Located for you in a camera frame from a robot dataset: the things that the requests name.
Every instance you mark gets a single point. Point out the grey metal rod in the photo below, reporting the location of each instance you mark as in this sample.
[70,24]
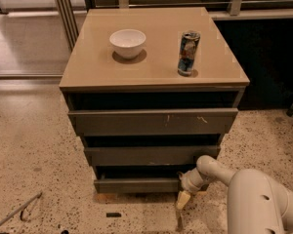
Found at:
[20,208]

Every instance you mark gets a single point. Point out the blue patterned drink can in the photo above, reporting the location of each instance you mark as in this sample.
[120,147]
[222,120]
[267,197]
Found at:
[188,48]

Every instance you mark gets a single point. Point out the grey three-drawer cabinet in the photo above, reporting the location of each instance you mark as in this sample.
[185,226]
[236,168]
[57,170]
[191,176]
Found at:
[97,78]

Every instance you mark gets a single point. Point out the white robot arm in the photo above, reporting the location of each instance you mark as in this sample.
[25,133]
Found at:
[256,202]

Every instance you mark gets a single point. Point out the grey drawer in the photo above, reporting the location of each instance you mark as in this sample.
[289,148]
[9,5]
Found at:
[148,156]
[138,179]
[156,122]

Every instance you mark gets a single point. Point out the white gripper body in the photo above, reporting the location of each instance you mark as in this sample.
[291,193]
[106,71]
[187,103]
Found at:
[189,183]

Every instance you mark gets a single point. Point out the small black floor object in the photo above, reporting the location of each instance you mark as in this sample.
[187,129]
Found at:
[113,215]

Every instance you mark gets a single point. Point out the white ceramic bowl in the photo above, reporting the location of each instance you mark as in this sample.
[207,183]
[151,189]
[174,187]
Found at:
[127,43]

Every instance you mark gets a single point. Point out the metal sliding door frame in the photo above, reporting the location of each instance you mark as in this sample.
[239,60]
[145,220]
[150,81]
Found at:
[69,23]

